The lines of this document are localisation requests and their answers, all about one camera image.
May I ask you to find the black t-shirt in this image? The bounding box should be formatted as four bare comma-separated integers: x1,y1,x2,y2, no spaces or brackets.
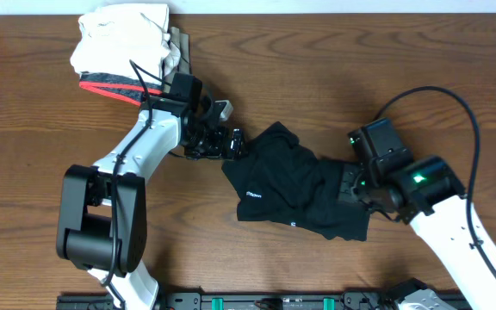
222,121,369,241

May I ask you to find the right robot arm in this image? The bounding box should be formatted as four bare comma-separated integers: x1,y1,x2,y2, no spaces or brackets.
339,156,496,309

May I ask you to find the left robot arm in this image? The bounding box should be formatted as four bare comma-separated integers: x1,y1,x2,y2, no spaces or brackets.
56,96,245,309

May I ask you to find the grey red-trimmed folded garment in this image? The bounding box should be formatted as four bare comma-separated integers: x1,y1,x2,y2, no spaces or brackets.
79,72,146,106

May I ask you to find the olive grey folded garment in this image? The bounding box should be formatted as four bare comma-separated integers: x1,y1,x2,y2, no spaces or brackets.
163,27,192,83

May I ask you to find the white folded garment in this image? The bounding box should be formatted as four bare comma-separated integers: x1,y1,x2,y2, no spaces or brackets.
71,3,181,84

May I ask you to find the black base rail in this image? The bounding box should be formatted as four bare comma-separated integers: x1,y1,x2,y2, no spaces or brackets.
56,287,468,310

